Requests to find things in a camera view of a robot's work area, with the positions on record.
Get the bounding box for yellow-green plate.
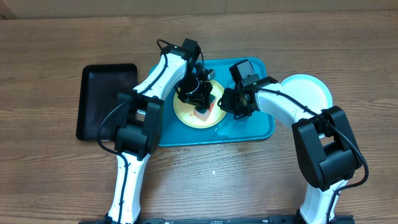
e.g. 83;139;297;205
174;80;226;129

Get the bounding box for green and pink sponge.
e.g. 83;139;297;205
193;95;216;121

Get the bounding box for light blue plate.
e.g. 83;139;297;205
281;74;333;113

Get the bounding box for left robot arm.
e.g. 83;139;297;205
104;42;213;223

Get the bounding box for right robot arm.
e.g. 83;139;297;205
218;84;369;223

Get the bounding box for black plastic tray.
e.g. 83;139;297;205
76;63;137;141

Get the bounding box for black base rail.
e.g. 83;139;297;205
78;215;355;224

